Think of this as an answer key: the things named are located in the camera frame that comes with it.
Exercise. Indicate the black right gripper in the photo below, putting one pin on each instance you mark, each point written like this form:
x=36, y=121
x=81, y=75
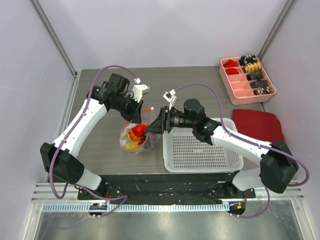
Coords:
x=165, y=120

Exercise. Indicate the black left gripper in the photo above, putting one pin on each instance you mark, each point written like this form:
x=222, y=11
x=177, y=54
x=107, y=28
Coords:
x=134, y=116

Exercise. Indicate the red toy pepper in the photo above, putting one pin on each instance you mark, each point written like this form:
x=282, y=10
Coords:
x=139, y=130

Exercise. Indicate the orange toy pumpkin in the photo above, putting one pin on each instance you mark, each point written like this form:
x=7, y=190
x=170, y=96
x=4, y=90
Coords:
x=135, y=139

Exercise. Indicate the dark red toy grapes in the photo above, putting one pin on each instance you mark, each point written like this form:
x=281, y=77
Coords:
x=150, y=141

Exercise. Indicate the clear zip bag orange zipper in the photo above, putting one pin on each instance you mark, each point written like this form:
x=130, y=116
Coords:
x=147, y=115

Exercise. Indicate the yellow toy banana bunch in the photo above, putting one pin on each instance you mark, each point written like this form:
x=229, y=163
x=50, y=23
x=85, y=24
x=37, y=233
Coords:
x=128, y=143

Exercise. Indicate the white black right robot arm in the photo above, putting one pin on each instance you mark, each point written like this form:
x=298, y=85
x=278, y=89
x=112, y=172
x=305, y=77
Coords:
x=276, y=168

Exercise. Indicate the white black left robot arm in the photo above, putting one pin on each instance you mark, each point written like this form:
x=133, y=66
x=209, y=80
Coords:
x=60, y=157

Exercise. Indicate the white perforated plastic basket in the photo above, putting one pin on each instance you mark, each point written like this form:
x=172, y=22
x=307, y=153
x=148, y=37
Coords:
x=183, y=153

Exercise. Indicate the red cloth piece lower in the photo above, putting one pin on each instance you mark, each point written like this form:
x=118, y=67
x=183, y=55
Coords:
x=232, y=71

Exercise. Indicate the red cloth piece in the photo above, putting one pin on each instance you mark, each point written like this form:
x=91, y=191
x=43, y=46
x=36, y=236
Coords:
x=230, y=63
x=232, y=71

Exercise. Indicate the red cloth piece upper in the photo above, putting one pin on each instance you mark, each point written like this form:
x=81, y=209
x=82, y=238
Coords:
x=230, y=63

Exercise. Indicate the pink compartment tray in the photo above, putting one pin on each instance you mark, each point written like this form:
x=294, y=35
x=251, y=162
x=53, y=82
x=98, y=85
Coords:
x=237, y=85

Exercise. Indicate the folded red cloth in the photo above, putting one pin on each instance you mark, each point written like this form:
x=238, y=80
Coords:
x=260, y=125

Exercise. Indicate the black floral rolled cloth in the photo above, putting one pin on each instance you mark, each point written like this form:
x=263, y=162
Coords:
x=247, y=59

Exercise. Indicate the dark dotted rolled cloth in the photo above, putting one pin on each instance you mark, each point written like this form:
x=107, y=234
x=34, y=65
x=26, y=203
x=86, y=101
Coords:
x=262, y=91

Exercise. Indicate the dark patterned rolled cloth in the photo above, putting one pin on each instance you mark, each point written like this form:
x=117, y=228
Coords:
x=259, y=84

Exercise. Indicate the dark brown rolled cloth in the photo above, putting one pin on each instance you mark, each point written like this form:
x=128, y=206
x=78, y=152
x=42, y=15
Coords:
x=256, y=75

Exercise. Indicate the yellow striped rolled cloth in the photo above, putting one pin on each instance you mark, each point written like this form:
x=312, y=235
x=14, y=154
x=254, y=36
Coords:
x=251, y=67

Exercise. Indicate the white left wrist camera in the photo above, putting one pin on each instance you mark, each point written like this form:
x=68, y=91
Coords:
x=139, y=90

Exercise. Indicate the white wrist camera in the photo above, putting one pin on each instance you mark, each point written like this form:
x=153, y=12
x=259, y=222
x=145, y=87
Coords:
x=170, y=97
x=139, y=90

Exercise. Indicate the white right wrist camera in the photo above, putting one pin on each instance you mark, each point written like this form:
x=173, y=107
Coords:
x=170, y=97

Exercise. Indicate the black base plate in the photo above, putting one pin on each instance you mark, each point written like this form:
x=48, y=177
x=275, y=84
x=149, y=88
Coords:
x=174, y=189

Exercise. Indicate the white slotted cable duct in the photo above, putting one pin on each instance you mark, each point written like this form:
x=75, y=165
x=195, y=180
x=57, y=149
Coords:
x=95, y=207

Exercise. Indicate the aluminium frame rail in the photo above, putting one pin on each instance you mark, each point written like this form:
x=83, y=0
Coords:
x=53, y=36

